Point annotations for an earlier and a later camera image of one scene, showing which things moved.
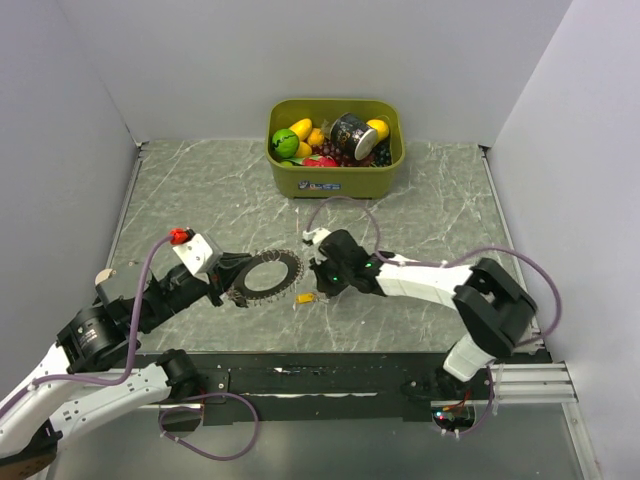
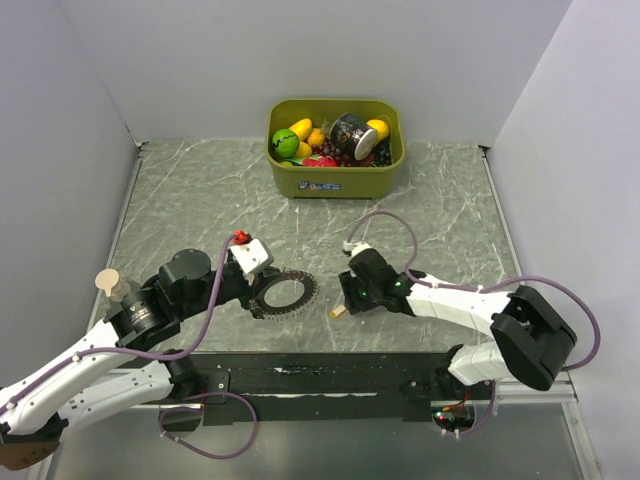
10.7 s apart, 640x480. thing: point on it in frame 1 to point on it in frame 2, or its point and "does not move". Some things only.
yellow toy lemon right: x=381 y=128 does not move
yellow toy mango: x=302 y=128 does not move
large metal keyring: x=289 y=260 to x=262 y=310
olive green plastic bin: x=356 y=183 does not move
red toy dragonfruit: x=319 y=161 does not move
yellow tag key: x=304 y=297 to x=337 y=311
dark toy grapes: x=382 y=153 does not move
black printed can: x=354 y=135 does not move
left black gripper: x=217 y=280 to x=259 y=283
